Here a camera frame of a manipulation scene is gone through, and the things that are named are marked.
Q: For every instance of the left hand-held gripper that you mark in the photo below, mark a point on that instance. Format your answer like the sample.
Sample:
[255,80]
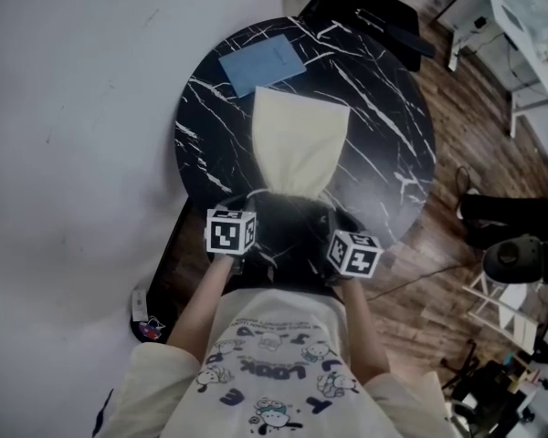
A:
[224,235]

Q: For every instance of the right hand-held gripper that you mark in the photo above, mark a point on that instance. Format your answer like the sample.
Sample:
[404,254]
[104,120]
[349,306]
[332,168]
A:
[356,258]

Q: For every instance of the person's left forearm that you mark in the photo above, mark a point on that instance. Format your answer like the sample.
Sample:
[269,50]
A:
[196,308]

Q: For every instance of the person's right forearm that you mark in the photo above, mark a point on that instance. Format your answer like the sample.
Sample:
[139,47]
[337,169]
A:
[365,331]

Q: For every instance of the person in white shirt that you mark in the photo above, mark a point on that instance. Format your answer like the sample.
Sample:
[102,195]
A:
[274,372]

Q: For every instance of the black round device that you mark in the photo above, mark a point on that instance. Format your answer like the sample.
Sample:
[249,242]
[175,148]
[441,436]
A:
[511,256]

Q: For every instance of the white folding rack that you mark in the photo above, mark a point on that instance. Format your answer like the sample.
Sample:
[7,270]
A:
[507,313]

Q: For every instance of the blue notebook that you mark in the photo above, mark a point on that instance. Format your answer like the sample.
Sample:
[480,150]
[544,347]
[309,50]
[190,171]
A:
[260,64]

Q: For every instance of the black wheeled stand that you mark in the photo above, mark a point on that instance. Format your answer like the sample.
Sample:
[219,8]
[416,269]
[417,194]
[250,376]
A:
[484,381]

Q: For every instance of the black office chair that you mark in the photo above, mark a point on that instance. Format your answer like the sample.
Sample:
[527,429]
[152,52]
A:
[383,16]

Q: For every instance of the white desk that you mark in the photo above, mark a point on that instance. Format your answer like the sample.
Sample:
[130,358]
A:
[525,34]

